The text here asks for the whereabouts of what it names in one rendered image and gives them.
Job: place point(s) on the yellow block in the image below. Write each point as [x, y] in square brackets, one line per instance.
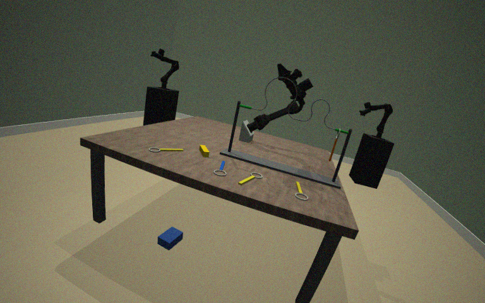
[204, 151]

